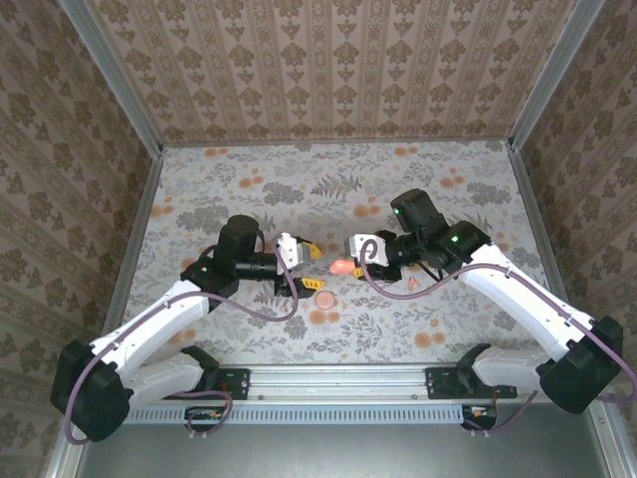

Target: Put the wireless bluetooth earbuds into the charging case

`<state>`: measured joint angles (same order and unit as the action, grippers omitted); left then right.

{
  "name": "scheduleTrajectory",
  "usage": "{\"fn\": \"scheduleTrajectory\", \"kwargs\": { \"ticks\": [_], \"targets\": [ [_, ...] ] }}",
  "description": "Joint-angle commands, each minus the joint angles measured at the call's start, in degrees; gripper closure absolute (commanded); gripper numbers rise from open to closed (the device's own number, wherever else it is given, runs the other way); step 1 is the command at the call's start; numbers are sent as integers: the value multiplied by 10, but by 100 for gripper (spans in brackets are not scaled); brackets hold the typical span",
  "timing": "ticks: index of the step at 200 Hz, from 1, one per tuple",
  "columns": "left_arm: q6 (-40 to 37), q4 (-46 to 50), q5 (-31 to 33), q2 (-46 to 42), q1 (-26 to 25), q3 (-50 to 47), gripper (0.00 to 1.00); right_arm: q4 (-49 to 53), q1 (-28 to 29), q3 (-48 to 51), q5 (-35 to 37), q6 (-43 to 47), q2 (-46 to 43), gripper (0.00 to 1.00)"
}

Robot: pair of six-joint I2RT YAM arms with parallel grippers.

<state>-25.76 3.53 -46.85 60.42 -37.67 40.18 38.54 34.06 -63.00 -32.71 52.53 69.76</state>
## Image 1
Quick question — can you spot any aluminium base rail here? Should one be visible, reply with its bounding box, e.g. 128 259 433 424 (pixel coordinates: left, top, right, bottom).
161 365 519 403

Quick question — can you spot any aluminium table side rail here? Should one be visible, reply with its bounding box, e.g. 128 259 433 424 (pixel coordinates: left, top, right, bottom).
102 148 165 350
506 143 581 320

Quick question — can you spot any floral table covering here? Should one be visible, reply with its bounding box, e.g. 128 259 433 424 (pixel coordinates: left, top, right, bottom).
106 140 573 365

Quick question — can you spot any grey metal sheet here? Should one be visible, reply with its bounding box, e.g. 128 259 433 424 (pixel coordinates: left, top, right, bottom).
74 422 618 478

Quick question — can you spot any white slotted cable duct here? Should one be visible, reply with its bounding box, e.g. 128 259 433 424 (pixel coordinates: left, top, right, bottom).
123 403 464 425

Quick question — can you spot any aluminium frame post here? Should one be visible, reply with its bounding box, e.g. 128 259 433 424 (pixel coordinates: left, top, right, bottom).
58 0 165 156
508 0 607 150

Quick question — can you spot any small black electronics board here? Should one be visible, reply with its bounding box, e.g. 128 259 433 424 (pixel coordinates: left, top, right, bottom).
460 403 499 432
184 405 225 433

